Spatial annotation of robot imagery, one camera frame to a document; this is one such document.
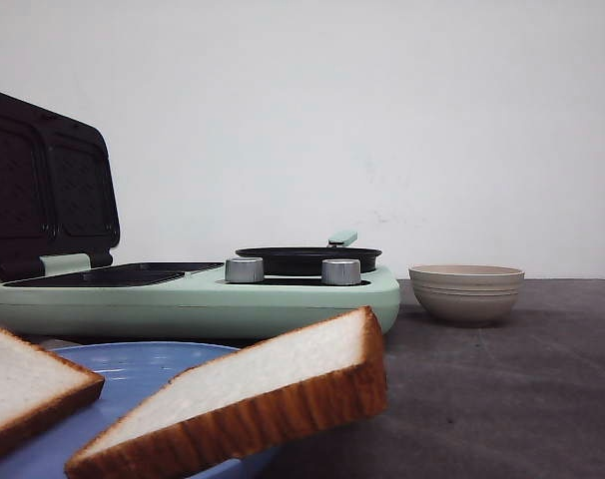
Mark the white bread slice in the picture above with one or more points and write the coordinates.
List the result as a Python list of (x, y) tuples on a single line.
[(294, 385), (38, 389)]

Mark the breakfast maker hinged lid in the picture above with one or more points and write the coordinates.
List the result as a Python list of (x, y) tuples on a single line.
[(56, 191)]

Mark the mint green breakfast maker base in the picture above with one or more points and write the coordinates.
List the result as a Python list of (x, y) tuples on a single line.
[(198, 304)]

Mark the black round frying pan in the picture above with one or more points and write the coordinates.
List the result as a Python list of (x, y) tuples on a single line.
[(307, 260)]

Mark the right silver control knob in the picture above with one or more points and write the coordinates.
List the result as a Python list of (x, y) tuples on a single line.
[(340, 271)]

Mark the silver control knob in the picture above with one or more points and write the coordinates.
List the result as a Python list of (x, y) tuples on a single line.
[(340, 271), (241, 270)]

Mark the left silver control knob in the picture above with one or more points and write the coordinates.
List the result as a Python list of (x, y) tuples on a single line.
[(241, 270)]

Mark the beige ceramic bowl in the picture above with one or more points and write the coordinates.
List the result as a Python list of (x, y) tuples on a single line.
[(465, 294)]

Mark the blue plastic plate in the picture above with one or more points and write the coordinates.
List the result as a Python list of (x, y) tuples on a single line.
[(132, 371)]

